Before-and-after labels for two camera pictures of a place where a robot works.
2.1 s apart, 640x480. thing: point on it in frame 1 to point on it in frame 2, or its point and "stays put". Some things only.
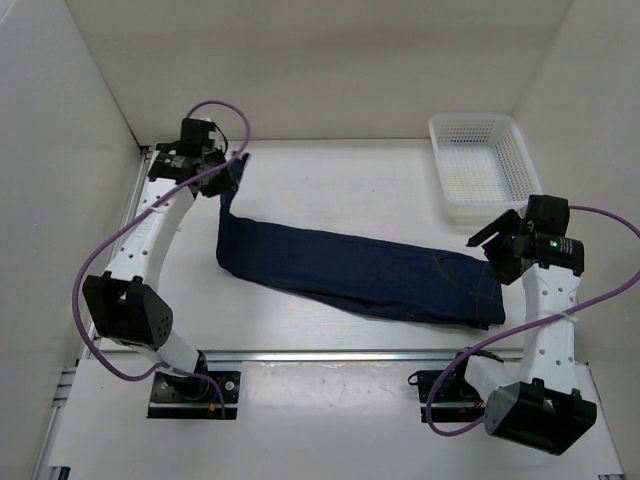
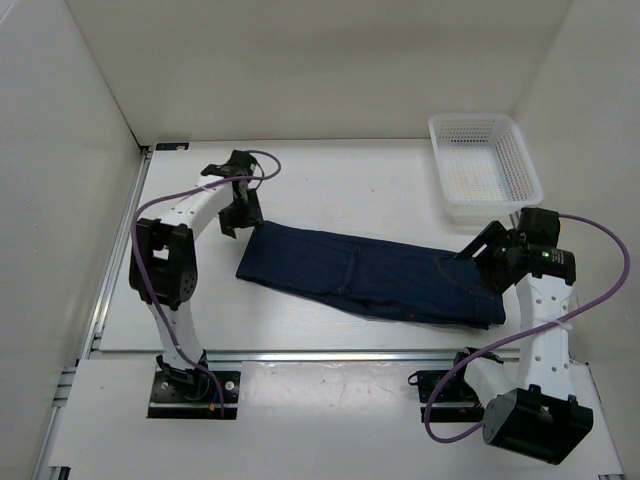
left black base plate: (175, 396) stays put
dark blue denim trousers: (388, 276) stays put
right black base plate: (453, 399) stays put
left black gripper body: (214, 189) to (244, 213)
